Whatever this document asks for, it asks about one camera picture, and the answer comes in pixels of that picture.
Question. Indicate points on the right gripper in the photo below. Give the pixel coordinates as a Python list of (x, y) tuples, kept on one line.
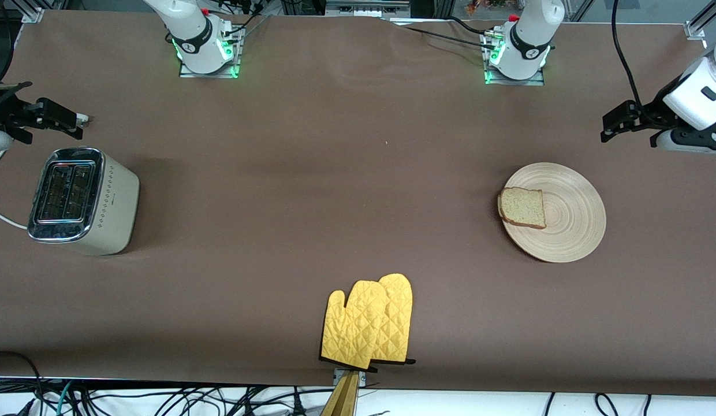
[(11, 111)]

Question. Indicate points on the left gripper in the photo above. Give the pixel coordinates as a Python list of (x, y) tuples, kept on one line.
[(648, 114)]

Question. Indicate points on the round wooden plate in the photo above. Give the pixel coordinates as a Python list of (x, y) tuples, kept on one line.
[(571, 219)]

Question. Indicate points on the slice of bread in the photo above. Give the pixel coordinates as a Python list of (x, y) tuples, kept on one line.
[(522, 207)]

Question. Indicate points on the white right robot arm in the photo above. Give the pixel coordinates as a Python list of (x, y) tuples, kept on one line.
[(196, 40)]

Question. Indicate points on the cream and chrome toaster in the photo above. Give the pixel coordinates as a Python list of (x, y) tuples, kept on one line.
[(112, 202)]

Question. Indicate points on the yellow quilted oven mitt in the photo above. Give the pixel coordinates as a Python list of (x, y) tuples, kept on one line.
[(399, 318), (352, 329)]

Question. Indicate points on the yellow wooden beam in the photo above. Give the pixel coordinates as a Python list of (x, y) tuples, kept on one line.
[(342, 401)]

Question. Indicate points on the aluminium table corner bracket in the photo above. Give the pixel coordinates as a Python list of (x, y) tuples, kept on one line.
[(696, 30), (33, 15)]

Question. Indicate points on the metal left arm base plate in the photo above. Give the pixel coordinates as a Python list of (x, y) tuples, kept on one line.
[(491, 78)]

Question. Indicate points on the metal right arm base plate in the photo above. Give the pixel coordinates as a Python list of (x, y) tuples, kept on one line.
[(234, 63)]

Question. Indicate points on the small metal bracket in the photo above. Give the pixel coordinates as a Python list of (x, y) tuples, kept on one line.
[(362, 378)]

